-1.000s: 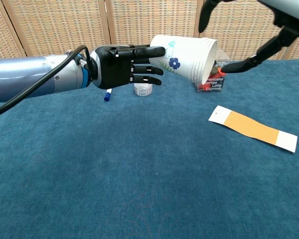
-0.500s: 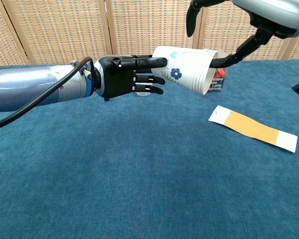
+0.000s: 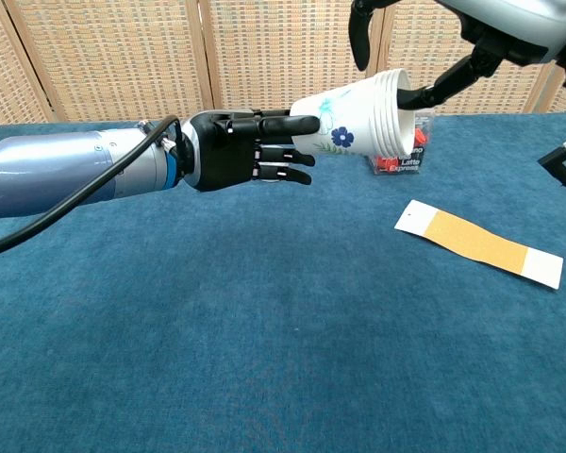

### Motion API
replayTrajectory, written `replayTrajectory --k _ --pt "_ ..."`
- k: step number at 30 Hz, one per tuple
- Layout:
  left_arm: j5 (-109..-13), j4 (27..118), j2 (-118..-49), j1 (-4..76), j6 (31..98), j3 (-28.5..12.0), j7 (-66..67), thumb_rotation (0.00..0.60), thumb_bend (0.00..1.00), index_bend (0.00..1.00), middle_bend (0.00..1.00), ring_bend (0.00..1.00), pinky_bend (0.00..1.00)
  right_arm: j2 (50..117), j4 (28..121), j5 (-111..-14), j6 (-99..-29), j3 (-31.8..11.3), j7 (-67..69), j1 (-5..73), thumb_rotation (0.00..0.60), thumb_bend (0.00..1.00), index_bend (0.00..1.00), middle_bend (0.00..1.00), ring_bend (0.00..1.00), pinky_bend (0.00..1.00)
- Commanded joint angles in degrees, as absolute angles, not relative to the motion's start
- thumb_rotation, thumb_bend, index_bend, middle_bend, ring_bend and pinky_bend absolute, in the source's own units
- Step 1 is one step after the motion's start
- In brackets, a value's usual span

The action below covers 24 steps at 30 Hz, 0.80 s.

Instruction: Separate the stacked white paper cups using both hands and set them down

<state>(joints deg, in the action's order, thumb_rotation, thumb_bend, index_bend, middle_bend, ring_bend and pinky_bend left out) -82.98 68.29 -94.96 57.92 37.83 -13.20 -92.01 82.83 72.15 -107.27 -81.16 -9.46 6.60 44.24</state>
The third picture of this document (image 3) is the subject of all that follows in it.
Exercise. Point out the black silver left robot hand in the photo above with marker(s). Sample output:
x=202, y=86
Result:
x=226, y=151

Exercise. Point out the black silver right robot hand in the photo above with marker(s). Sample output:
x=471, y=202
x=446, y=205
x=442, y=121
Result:
x=509, y=23

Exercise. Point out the floral white paper cup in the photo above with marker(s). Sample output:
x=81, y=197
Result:
x=405, y=129
x=384, y=118
x=344, y=113
x=390, y=118
x=377, y=118

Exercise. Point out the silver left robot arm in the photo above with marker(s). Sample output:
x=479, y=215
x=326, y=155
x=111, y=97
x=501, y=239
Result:
x=52, y=170

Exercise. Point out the wicker folding screen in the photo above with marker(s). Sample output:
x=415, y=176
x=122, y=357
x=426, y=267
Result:
x=122, y=56

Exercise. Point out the clear box with red items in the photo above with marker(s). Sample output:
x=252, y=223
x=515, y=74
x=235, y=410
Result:
x=405, y=162

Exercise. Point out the blue carpet table mat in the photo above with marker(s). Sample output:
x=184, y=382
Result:
x=264, y=330

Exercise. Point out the white card with orange strip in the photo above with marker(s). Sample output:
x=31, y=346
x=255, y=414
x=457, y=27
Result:
x=476, y=243

